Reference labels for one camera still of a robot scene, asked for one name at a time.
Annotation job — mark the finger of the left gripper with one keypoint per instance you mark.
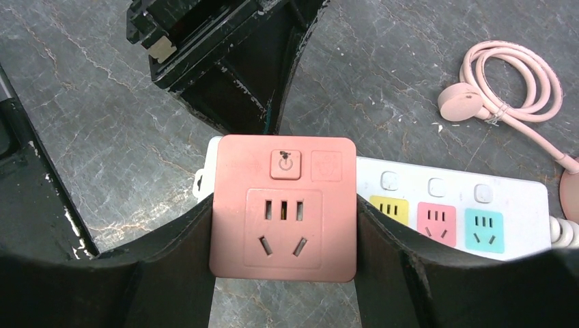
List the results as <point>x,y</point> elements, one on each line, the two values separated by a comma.
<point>231,63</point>

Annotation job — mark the pink round socket hub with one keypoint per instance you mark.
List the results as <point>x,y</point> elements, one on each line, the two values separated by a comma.
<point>568,192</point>

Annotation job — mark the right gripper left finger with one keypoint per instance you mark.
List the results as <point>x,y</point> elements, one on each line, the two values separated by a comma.
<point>161,279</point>

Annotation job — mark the pink cube socket adapter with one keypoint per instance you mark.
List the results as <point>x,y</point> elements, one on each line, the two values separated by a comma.
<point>284,208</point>

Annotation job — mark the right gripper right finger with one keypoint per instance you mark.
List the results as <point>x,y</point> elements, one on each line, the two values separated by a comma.
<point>405,279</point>

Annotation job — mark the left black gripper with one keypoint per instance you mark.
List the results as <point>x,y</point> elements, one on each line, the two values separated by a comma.
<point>38,217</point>

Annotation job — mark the white multicolour power strip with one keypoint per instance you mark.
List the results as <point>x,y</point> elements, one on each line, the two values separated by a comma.
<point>489,216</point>

